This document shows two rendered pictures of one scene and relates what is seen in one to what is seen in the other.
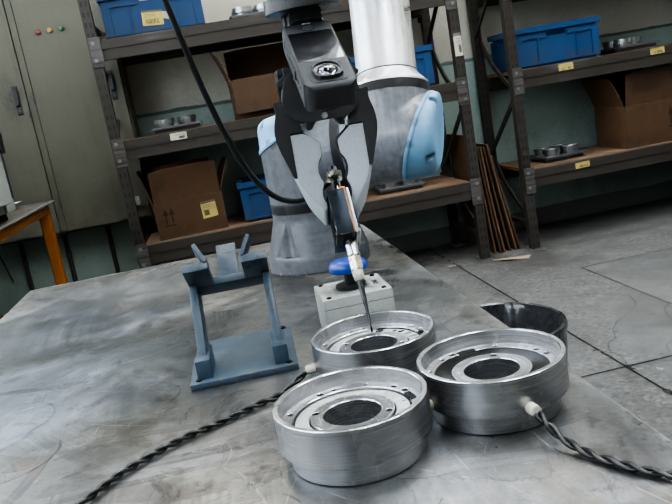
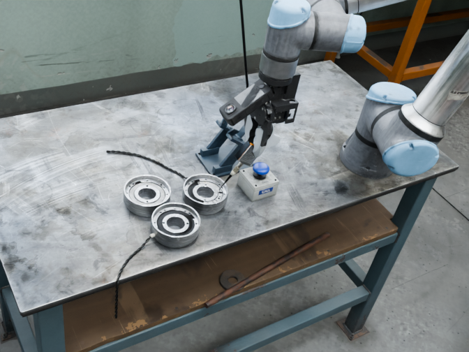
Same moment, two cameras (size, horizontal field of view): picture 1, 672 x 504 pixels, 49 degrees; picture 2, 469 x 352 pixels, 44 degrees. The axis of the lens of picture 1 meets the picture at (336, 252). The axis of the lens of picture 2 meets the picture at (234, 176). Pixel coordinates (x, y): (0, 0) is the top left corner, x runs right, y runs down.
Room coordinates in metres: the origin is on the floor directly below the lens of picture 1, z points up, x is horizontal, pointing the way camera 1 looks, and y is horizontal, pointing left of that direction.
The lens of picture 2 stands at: (0.15, -0.91, 1.72)
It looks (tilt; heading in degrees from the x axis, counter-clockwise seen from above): 40 degrees down; 60
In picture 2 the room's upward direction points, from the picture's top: 11 degrees clockwise
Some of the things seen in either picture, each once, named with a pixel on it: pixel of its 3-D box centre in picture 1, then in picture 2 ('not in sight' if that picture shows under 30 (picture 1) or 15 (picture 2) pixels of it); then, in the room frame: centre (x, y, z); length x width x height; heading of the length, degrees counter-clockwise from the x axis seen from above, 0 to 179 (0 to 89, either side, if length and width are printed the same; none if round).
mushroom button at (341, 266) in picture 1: (350, 282); (259, 174); (0.74, -0.01, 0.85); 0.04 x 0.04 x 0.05
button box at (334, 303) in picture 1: (354, 304); (259, 181); (0.75, -0.01, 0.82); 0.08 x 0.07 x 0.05; 8
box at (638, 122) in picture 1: (636, 106); not in sight; (4.49, -1.93, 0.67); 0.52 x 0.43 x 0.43; 98
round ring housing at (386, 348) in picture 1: (375, 352); (204, 195); (0.60, -0.02, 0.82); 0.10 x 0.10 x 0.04
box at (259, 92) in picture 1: (262, 79); not in sight; (4.20, 0.23, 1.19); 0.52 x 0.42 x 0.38; 98
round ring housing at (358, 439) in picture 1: (354, 423); (146, 196); (0.47, 0.01, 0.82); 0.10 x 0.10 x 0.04
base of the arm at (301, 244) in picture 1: (314, 229); (372, 146); (1.09, 0.03, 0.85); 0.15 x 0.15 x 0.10
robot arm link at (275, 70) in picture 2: not in sight; (277, 62); (0.72, -0.01, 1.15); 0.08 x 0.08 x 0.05
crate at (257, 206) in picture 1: (285, 191); not in sight; (4.22, 0.22, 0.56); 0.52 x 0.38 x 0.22; 95
